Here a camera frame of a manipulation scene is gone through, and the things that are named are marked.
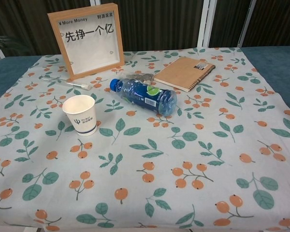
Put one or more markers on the teal table cover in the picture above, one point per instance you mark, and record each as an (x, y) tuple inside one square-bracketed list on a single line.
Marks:
[(275, 62)]

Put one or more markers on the white paper cup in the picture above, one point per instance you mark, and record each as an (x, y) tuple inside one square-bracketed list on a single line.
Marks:
[(83, 120)]

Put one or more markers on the blue plastic water bottle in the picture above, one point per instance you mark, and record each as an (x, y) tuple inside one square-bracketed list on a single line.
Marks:
[(145, 95)]

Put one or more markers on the wooden framed money sign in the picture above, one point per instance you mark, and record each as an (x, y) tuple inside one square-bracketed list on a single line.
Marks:
[(91, 50)]

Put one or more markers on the brown spiral notebook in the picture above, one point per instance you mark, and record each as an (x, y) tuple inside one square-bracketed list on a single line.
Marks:
[(181, 72)]

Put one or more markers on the clear glass test tube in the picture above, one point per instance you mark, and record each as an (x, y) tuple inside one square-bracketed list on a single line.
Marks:
[(72, 83)]

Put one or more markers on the clear bag of coins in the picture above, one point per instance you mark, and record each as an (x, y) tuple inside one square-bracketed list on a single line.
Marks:
[(145, 77)]

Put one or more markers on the floral orange fruit tablecloth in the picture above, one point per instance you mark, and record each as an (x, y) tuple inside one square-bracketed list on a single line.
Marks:
[(159, 169)]

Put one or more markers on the green plant leaves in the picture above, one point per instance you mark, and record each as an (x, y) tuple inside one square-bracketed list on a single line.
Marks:
[(12, 44)]

